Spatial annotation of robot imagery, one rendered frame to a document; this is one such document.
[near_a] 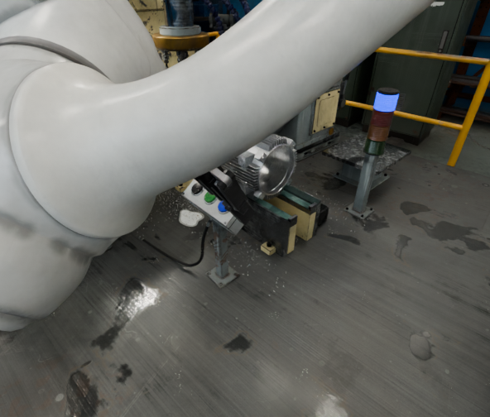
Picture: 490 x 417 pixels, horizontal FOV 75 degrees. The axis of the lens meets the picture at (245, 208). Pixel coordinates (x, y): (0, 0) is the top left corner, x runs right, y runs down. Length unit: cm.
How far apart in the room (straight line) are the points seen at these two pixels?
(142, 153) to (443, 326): 85
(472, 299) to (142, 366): 81
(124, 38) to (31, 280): 20
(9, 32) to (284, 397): 68
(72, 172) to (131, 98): 5
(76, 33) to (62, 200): 14
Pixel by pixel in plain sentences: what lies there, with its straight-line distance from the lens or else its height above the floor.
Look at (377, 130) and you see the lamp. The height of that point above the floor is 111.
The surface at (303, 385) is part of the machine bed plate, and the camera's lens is 74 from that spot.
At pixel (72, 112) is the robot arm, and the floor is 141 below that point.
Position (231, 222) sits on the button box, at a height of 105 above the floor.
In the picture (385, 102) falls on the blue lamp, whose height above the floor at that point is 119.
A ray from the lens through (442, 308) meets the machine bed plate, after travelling 97.
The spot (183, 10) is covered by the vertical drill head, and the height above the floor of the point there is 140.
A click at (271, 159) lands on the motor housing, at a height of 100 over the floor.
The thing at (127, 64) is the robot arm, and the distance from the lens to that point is 30.
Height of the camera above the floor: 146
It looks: 35 degrees down
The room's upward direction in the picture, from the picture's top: straight up
